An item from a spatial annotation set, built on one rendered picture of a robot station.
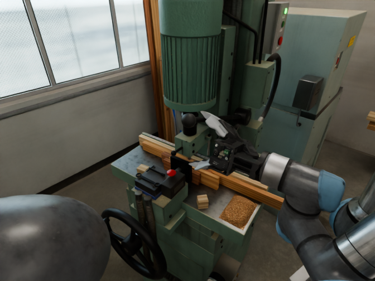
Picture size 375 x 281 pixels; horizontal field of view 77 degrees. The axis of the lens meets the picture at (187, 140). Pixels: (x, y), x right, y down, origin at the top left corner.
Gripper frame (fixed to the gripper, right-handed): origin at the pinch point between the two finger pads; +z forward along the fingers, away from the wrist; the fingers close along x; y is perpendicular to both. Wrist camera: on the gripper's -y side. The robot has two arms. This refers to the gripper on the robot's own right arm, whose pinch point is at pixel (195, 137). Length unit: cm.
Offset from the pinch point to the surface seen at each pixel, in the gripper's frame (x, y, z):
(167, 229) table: 32.6, -0.3, 2.7
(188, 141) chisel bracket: 6.9, -14.0, 9.7
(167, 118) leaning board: 37, -136, 106
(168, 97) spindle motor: -7.2, -6.0, 15.7
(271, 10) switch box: -40, -31, -1
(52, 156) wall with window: 74, -45, 148
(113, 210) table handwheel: 28.2, 10.1, 17.0
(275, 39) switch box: -32.5, -34.8, -4.2
